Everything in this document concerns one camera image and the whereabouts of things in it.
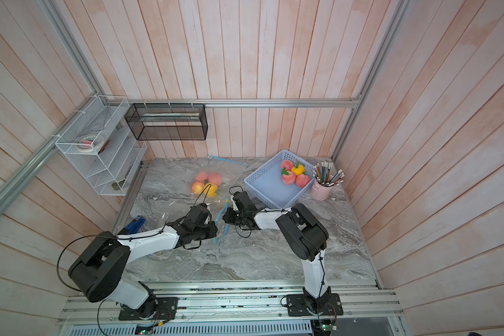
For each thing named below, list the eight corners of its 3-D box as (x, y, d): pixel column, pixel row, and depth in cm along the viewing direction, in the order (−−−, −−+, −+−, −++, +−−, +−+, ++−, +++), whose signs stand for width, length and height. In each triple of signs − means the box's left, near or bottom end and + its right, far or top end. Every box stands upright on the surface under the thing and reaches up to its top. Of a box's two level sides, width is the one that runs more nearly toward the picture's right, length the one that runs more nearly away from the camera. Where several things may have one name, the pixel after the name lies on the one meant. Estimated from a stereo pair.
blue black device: (124, 237, 94) (119, 233, 90) (141, 219, 99) (137, 214, 96) (129, 241, 93) (124, 236, 89) (146, 222, 98) (142, 217, 95)
